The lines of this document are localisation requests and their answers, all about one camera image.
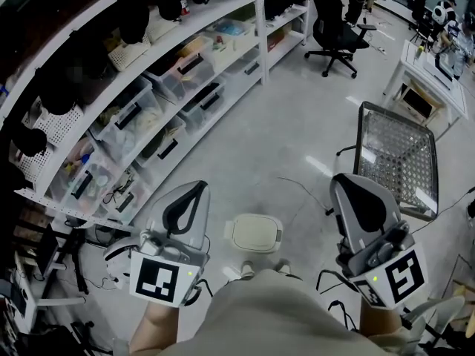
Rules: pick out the black stand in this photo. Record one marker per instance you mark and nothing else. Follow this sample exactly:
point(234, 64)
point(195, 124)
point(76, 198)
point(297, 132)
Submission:
point(78, 265)

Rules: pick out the person's shoe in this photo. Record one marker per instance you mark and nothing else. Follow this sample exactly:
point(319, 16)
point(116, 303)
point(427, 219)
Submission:
point(284, 267)
point(248, 270)

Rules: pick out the white helmet device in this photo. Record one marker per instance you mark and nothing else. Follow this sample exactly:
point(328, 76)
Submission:
point(118, 252)

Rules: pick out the small white desk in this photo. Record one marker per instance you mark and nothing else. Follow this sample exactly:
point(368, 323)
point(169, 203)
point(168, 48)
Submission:
point(55, 302)

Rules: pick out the red and white bottle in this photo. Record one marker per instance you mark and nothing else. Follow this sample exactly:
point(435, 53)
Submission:
point(185, 6)

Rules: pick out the red box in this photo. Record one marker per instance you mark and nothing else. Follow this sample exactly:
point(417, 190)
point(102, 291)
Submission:
point(275, 42)

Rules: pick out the light wooden frame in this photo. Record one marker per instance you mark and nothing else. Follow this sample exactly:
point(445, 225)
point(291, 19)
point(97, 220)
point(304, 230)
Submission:
point(462, 291)

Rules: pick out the black wicker glass-top table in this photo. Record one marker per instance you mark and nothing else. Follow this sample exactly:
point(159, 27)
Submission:
point(397, 154)

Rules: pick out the narrow white shelving unit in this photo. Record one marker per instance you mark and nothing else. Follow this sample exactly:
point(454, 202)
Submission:
point(307, 28)

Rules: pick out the row of clear storage bins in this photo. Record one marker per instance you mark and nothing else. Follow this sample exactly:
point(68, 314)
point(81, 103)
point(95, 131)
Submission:
point(130, 132)

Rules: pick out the white plastic tub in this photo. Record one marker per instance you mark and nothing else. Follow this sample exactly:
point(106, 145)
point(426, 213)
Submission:
point(237, 32)

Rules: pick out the cream lidded plastic bin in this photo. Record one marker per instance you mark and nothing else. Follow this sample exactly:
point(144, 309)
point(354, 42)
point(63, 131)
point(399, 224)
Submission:
point(228, 229)

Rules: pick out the white power strip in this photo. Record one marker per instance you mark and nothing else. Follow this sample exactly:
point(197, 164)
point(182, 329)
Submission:
point(117, 281)

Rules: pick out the row of black bags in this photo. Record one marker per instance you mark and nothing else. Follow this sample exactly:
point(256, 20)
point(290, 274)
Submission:
point(133, 20)

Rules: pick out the white perforated basket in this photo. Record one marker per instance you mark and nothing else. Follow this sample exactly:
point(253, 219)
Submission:
point(59, 124)
point(128, 52)
point(161, 26)
point(31, 163)

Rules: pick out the black office chair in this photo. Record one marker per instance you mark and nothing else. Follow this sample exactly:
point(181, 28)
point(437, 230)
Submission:
point(330, 28)
point(419, 9)

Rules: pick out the long white shelving unit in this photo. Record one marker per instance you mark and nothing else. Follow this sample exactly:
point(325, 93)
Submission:
point(262, 50)

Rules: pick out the black monitor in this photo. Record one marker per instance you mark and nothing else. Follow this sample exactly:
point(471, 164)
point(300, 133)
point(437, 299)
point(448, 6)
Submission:
point(46, 250)

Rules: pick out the person's left shoe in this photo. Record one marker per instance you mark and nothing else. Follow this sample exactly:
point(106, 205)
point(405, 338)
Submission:
point(248, 270)

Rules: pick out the person's left forearm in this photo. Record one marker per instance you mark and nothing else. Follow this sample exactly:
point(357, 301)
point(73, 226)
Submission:
point(154, 328)

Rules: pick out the person's right forearm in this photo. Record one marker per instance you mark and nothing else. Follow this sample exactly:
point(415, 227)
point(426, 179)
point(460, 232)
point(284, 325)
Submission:
point(378, 319)

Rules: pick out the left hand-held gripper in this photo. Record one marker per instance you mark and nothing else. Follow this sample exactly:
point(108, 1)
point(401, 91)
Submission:
point(156, 276)

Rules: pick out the person's beige shirt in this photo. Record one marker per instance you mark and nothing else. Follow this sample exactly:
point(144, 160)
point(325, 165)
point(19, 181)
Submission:
point(267, 317)

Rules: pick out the person's right shoe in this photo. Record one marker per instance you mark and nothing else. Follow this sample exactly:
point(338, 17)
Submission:
point(284, 267)

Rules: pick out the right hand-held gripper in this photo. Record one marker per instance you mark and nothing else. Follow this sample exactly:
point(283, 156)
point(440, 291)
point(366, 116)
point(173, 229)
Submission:
point(404, 273)

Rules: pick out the light wooden box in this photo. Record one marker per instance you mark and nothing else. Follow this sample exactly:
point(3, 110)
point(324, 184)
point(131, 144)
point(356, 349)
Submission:
point(417, 100)

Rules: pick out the white plastic chair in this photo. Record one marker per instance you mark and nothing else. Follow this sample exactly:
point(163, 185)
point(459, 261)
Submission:
point(441, 310)

